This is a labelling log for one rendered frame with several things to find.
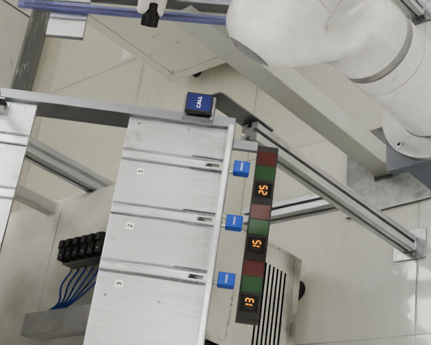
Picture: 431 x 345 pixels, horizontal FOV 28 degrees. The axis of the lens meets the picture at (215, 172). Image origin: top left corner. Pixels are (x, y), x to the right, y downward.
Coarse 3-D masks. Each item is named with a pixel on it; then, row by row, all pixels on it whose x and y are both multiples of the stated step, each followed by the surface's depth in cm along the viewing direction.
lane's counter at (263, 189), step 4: (256, 184) 160; (260, 184) 160; (264, 184) 160; (268, 184) 160; (256, 188) 159; (260, 188) 159; (264, 188) 159; (268, 188) 159; (256, 192) 159; (260, 192) 159; (264, 192) 159; (268, 192) 159; (260, 196) 159; (264, 196) 159; (268, 196) 159
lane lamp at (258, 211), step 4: (252, 204) 158; (256, 204) 158; (252, 208) 158; (256, 208) 158; (260, 208) 158; (264, 208) 158; (268, 208) 158; (252, 212) 157; (256, 212) 157; (260, 212) 157; (264, 212) 157; (268, 212) 157; (252, 216) 157; (256, 216) 157; (260, 216) 157; (264, 216) 157; (268, 216) 157
